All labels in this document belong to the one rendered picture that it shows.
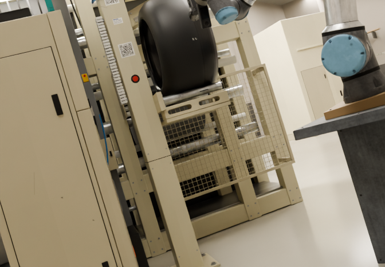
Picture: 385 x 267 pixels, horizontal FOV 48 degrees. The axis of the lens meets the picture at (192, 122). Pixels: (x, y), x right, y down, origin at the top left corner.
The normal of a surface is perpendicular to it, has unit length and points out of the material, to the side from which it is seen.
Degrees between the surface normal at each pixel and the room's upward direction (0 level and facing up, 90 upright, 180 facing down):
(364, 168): 90
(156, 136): 90
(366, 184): 90
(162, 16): 65
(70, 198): 90
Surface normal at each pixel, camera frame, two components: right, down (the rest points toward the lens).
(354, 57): -0.45, 0.26
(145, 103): 0.23, -0.08
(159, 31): -0.50, -0.03
